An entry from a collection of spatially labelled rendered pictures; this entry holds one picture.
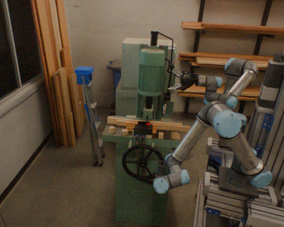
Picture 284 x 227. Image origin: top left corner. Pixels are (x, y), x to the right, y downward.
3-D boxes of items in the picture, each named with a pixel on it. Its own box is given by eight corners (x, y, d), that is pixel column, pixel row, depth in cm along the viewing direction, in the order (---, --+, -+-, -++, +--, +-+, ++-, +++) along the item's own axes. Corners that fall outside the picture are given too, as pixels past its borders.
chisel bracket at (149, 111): (142, 120, 178) (143, 110, 174) (144, 112, 190) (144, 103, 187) (152, 121, 177) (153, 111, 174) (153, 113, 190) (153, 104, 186)
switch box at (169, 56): (165, 68, 192) (167, 48, 185) (165, 65, 201) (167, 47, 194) (173, 69, 191) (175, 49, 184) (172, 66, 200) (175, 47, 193)
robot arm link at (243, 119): (240, 135, 178) (244, 120, 172) (224, 129, 186) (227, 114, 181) (246, 130, 186) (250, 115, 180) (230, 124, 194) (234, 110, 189)
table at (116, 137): (98, 147, 166) (98, 140, 164) (107, 127, 194) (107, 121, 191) (183, 156, 163) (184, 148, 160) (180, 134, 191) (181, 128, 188)
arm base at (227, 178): (249, 174, 152) (253, 162, 147) (251, 190, 138) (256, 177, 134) (225, 169, 155) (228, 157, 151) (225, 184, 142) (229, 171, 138)
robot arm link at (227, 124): (262, 165, 136) (222, 97, 114) (278, 183, 123) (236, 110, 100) (244, 176, 138) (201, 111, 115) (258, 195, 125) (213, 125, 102)
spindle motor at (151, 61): (136, 96, 166) (138, 52, 152) (139, 88, 181) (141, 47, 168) (161, 97, 165) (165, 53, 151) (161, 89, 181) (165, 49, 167)
